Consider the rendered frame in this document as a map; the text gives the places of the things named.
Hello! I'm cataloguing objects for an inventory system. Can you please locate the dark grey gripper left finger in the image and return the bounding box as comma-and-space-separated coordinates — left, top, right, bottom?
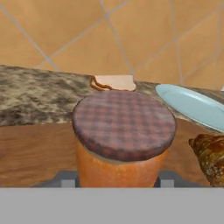
35, 170, 81, 188

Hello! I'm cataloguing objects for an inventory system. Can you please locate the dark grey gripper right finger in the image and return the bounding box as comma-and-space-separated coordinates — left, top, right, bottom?
154, 170, 202, 188

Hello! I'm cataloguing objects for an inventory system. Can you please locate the orange jam jar checkered lid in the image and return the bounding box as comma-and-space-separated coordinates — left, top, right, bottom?
71, 89, 178, 188

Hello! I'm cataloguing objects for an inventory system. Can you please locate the wooden cutting board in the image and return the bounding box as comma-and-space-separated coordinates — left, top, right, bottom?
0, 117, 215, 188

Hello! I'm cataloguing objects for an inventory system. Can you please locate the brown croissant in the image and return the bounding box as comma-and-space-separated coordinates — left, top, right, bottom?
188, 133, 224, 188

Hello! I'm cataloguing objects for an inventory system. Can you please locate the light blue plate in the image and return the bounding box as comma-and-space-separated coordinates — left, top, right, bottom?
155, 83, 224, 134

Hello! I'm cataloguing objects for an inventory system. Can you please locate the slice of white bread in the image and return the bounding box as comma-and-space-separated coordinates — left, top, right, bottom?
89, 74, 137, 92

